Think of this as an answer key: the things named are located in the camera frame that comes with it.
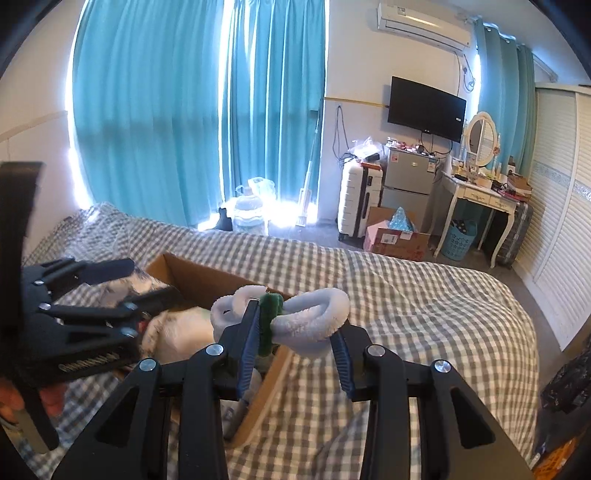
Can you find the narrow teal curtain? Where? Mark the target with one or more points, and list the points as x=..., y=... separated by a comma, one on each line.
x=505, y=101

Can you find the black patterned bag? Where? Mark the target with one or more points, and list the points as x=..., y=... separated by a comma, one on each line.
x=568, y=385

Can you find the white fluffy plush toy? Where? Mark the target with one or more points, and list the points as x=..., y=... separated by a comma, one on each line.
x=314, y=318

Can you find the clear plastic bag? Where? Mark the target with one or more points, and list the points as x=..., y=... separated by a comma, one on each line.
x=367, y=150

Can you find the white dressing table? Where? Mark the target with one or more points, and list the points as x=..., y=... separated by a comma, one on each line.
x=475, y=196

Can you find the grey sock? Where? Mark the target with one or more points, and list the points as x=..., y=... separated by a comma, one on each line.
x=238, y=415

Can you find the white air conditioner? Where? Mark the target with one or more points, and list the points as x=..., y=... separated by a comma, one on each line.
x=420, y=23

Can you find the teal crumpled bag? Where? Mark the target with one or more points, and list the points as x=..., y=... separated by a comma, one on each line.
x=403, y=220

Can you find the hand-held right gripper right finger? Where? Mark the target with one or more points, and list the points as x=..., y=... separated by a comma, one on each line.
x=344, y=364

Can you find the grey mini fridge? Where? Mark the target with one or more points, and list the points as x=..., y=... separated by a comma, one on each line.
x=408, y=180

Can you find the brown floor cardboard box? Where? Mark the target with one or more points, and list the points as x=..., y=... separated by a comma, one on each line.
x=397, y=244

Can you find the wide teal curtain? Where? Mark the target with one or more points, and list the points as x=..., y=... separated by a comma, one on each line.
x=147, y=115

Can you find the clear water jug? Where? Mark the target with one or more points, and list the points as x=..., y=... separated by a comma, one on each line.
x=249, y=212

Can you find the stack of books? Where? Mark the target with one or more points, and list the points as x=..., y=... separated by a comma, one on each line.
x=517, y=184

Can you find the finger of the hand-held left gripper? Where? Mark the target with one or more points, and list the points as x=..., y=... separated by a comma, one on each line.
x=104, y=270
x=152, y=302

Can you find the blue laundry basket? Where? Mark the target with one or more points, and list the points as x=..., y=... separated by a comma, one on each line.
x=459, y=240

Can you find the person's left hand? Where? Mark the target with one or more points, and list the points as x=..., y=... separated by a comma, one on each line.
x=53, y=400

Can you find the dark grey suitcase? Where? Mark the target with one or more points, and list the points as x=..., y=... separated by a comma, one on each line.
x=515, y=235

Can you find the oval white vanity mirror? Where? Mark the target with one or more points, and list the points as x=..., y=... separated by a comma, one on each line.
x=480, y=138

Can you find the teal curtain panel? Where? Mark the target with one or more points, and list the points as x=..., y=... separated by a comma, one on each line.
x=272, y=106

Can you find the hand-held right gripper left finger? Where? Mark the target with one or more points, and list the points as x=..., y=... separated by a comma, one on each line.
x=247, y=360

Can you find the black wall television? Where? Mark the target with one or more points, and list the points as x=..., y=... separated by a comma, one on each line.
x=425, y=108

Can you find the white slatted wardrobe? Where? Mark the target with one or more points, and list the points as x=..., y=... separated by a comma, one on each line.
x=563, y=207

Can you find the grey checked blanket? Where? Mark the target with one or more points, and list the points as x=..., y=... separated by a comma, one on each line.
x=415, y=323

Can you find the white suitcase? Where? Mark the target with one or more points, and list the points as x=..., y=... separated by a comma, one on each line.
x=355, y=198

